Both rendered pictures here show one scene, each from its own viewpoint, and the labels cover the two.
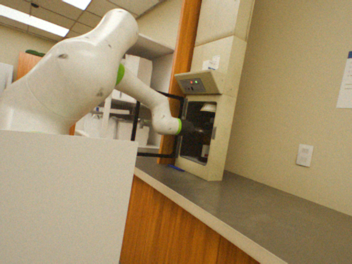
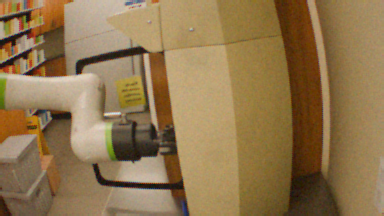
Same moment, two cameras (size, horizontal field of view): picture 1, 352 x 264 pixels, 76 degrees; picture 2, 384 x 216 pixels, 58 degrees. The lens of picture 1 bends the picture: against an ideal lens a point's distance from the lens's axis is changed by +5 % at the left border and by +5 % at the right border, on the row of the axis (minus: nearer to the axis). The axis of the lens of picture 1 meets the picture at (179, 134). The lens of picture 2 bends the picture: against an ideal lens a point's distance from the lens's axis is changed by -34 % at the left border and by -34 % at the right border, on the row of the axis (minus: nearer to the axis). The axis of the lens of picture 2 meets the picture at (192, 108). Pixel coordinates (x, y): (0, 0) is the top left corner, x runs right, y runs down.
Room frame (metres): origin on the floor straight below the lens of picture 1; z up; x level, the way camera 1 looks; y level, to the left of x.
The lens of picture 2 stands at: (0.51, -0.81, 1.54)
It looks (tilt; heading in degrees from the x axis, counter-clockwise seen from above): 15 degrees down; 42
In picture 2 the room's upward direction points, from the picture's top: 8 degrees counter-clockwise
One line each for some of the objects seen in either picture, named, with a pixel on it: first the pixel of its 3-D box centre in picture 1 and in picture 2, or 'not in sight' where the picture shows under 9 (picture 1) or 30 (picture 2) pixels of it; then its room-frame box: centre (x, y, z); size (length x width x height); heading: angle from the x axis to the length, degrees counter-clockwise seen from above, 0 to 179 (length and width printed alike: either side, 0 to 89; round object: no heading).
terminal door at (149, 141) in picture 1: (157, 125); (126, 123); (1.32, 0.14, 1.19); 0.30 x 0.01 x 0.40; 119
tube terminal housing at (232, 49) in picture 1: (215, 112); (236, 71); (1.35, -0.19, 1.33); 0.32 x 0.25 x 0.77; 37
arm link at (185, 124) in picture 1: (181, 126); (127, 139); (1.19, 0.00, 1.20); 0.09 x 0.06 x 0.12; 36
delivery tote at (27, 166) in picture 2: not in sight; (17, 163); (1.62, 2.24, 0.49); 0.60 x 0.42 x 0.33; 37
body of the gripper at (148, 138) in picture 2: (191, 128); (159, 139); (1.23, -0.06, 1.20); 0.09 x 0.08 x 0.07; 126
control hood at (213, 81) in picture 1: (196, 83); (145, 24); (1.25, -0.05, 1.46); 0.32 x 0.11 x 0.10; 37
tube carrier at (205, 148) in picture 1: (208, 142); not in sight; (1.32, -0.18, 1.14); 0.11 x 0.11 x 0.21
